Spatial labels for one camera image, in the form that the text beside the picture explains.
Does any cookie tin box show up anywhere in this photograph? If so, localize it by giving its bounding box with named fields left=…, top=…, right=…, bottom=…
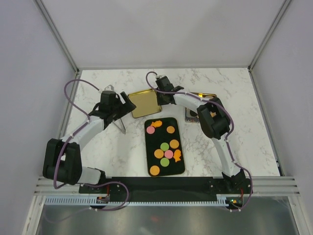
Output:
left=185, top=92, right=217, bottom=123

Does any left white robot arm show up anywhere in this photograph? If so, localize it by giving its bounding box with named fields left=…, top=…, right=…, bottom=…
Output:
left=43, top=91, right=136, bottom=193

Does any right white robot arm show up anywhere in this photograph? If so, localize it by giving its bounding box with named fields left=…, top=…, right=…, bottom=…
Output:
left=156, top=76, right=253, bottom=194

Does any gold tin lid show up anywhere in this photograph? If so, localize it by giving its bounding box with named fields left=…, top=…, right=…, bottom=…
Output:
left=128, top=89, right=162, bottom=118

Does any pink round cookie top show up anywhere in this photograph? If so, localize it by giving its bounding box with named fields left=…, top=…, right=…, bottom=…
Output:
left=146, top=126, right=155, bottom=135

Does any pink round cookie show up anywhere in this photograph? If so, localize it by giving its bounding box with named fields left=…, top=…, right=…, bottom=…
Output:
left=164, top=150, right=174, bottom=159
left=146, top=126, right=155, bottom=135

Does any orange fish cookie top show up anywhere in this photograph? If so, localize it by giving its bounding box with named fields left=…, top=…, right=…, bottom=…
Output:
left=150, top=120, right=162, bottom=128

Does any orange fish cookie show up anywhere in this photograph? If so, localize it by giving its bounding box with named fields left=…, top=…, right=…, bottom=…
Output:
left=150, top=120, right=162, bottom=128
left=173, top=149, right=181, bottom=163

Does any black cookie tray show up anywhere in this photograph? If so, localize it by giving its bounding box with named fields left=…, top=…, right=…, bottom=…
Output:
left=144, top=117, right=185, bottom=177

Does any orange round cookie top right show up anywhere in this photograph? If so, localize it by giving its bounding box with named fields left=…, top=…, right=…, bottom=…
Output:
left=166, top=126, right=175, bottom=134

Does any orange round cookie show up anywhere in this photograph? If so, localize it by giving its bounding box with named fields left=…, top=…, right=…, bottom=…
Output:
left=169, top=140, right=179, bottom=149
left=154, top=149, right=164, bottom=159
left=166, top=126, right=175, bottom=134
left=149, top=165, right=160, bottom=176

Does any green round cookie upper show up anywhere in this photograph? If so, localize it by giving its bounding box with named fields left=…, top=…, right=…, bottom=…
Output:
left=160, top=142, right=169, bottom=151

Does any green round cookie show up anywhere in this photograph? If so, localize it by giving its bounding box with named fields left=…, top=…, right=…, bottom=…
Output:
left=160, top=158, right=170, bottom=167
left=160, top=142, right=169, bottom=151

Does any orange round cookie left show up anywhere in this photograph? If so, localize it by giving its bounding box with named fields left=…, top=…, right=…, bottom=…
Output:
left=154, top=149, right=164, bottom=159

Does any pink round cookie lower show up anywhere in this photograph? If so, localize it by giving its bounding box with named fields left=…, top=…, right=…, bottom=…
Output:
left=164, top=150, right=174, bottom=159

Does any green round cookie lower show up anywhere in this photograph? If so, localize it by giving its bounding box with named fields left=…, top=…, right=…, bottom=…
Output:
left=160, top=158, right=170, bottom=167

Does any orange fish cookie lower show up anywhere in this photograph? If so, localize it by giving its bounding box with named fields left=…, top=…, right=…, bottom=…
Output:
left=173, top=149, right=181, bottom=163

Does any orange round cookie bottom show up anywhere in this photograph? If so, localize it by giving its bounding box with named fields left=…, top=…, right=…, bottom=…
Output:
left=149, top=165, right=160, bottom=176

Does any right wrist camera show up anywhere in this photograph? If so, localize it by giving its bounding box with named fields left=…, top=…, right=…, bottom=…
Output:
left=156, top=75, right=168, bottom=81

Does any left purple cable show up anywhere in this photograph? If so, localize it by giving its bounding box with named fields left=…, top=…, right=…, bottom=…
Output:
left=53, top=78, right=101, bottom=189

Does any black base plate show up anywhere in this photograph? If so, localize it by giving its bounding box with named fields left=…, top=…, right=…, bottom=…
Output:
left=79, top=175, right=252, bottom=203

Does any left aluminium frame post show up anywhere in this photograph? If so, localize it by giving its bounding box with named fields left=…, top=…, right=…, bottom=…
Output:
left=34, top=0, right=80, bottom=74

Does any aluminium frame post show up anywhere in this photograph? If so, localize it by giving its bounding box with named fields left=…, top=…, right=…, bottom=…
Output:
left=247, top=0, right=293, bottom=72
left=34, top=0, right=80, bottom=74

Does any white slotted cable duct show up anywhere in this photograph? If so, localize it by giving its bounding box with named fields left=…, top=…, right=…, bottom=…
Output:
left=45, top=195, right=242, bottom=207

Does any right aluminium frame post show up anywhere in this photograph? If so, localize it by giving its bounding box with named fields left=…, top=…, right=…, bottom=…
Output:
left=247, top=0, right=293, bottom=72

